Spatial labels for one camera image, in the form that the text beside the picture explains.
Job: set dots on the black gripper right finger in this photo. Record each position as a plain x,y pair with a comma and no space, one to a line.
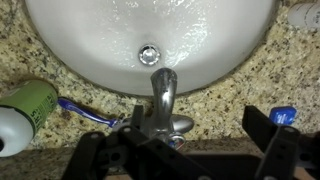
283,150

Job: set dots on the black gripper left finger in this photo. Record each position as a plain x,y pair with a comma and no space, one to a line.
100,156

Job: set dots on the small blue box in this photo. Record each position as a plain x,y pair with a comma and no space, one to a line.
282,115

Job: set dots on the blue razor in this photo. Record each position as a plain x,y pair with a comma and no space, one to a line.
83,111

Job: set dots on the green bottle white top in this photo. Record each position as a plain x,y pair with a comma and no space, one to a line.
30,103

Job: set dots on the chrome faucet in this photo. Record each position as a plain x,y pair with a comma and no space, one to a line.
163,90

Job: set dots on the chrome sink drain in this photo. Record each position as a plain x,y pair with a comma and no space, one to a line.
149,55

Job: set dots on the white oval sink basin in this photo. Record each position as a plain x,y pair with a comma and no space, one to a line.
100,40

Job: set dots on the white bottle blue cap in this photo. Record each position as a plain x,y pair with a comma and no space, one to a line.
305,15

